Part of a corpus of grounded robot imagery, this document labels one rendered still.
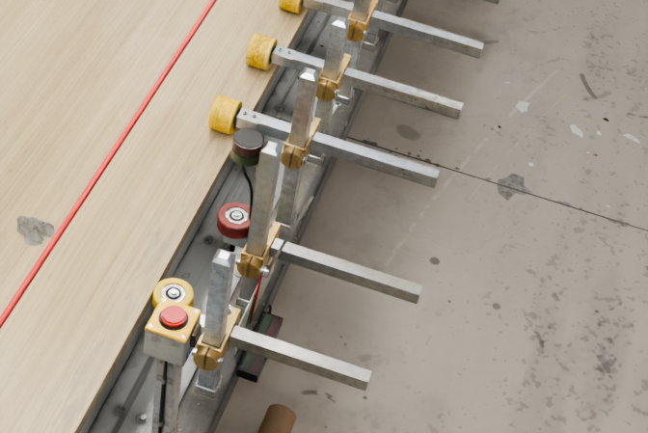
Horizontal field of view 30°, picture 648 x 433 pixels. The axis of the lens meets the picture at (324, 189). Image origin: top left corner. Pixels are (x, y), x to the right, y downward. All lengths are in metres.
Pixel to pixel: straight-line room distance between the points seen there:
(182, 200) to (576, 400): 1.49
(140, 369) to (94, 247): 0.31
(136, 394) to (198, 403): 0.17
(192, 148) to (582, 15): 2.62
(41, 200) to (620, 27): 2.99
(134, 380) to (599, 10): 3.00
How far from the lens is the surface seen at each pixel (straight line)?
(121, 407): 2.57
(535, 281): 3.85
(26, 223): 2.52
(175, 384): 2.07
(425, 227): 3.90
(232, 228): 2.53
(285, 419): 3.25
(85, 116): 2.76
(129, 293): 2.40
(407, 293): 2.54
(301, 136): 2.61
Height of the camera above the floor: 2.74
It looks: 44 degrees down
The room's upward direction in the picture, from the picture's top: 11 degrees clockwise
